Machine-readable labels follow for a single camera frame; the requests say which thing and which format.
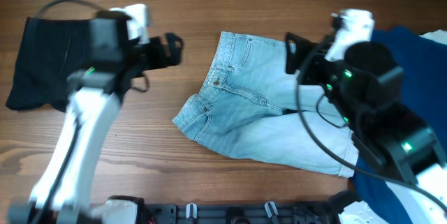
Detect dark blue garment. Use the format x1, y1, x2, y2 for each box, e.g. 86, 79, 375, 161
351, 27, 446, 224

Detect light blue denim shorts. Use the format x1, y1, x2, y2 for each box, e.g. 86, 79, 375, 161
173, 31, 358, 178

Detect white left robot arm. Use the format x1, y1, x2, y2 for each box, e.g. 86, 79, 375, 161
7, 3, 184, 223

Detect white garment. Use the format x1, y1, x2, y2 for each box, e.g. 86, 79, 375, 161
420, 29, 447, 45

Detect black folded garment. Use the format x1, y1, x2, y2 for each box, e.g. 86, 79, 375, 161
6, 17, 90, 112

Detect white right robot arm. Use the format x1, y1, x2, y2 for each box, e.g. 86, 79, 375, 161
285, 9, 446, 223

